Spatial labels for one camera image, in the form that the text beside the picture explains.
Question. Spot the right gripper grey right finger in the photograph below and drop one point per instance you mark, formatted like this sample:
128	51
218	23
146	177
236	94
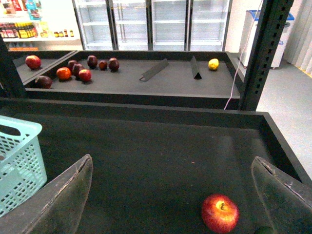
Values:
287	201

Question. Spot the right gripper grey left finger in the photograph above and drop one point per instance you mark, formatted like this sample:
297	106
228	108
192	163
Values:
56	208

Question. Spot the light blue plastic basket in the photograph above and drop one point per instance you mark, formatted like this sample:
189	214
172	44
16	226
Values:
22	170

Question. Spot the red yellow apple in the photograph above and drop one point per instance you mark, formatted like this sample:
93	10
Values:
219	213

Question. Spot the red apple middle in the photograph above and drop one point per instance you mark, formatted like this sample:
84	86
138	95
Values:
85	75

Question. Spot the dark apple behind red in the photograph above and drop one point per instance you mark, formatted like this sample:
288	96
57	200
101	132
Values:
76	69

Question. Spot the dark apple back left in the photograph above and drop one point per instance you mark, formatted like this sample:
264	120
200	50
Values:
71	64

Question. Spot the red apple far left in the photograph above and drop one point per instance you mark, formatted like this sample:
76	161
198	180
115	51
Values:
33	62

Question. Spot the small dark red apple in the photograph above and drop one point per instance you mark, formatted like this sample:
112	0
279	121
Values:
103	65

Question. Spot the dark red apple tall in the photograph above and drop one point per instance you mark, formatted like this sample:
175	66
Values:
92	61

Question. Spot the dark red apple right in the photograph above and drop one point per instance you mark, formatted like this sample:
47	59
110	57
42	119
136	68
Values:
113	64

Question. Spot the orange red fruit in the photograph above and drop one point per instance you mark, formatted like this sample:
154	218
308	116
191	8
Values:
64	73

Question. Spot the black triangular divider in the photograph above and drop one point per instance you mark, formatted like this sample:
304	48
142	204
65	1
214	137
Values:
195	69

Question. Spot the yellow lemon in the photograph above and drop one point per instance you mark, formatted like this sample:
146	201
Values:
213	64

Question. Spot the flat black divider strip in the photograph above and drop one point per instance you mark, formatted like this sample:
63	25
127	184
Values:
146	76

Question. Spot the white shelf with bottles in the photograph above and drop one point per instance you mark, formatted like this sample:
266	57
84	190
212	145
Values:
39	25

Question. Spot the glass door refrigerator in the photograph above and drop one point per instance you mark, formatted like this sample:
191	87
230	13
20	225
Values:
153	25

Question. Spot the black perforated rack post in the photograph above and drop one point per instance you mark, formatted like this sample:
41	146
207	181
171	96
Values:
272	19

